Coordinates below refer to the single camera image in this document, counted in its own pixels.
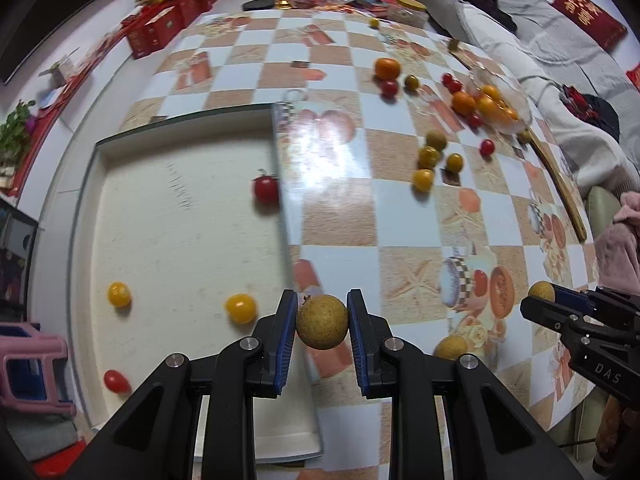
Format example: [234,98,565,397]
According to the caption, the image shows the red cherry tomato with stem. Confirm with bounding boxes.
[253,169,280,206]

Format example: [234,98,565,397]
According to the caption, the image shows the red tomato tray corner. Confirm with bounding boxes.
[103,370,131,394]

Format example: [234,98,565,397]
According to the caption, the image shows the brown longan table edge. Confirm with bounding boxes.
[433,334,468,361]

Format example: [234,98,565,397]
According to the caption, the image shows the white tray box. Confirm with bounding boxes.
[67,103,324,466]

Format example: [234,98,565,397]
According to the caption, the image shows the wooden spatula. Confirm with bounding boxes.
[447,39,587,243]

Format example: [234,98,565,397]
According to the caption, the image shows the grey sofa with blanket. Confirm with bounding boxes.
[419,0,639,195]

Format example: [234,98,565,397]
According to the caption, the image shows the orange in bowl right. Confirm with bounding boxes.
[502,107,520,120]

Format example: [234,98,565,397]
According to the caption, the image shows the orange in bowl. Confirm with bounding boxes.
[480,84,502,102]
[475,94,502,122]
[502,107,520,120]

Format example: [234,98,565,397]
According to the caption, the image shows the glass fruit bowl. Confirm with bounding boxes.
[465,70,533,136]

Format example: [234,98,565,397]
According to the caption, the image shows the brown longan on table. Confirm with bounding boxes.
[425,129,448,152]

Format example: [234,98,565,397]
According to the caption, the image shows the orange in bowl left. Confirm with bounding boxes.
[475,94,502,122]

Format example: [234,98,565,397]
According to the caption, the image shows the orange mandarin by bowl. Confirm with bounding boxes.
[451,90,476,117]

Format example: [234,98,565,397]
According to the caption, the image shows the orange in bowl top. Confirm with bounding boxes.
[480,84,502,102]

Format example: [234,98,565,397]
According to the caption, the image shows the red tomato behind bowl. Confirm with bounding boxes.
[442,73,462,94]

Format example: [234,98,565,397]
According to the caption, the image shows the pink plastic stool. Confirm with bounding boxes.
[0,322,77,417]

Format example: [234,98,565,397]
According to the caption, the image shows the olive yellow cherry tomato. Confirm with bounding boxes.
[404,75,421,92]

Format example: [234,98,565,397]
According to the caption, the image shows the red embroidered cushion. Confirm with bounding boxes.
[552,0,628,52]

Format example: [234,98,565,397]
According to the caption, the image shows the orange mandarin far left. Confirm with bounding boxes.
[373,58,401,81]

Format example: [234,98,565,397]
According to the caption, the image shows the red gift boxes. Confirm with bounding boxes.
[122,0,217,58]

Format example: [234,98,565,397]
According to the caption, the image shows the green potted plant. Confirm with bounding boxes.
[1,100,36,166]

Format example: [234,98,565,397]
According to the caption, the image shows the yellow lid jar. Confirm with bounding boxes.
[387,0,430,28]

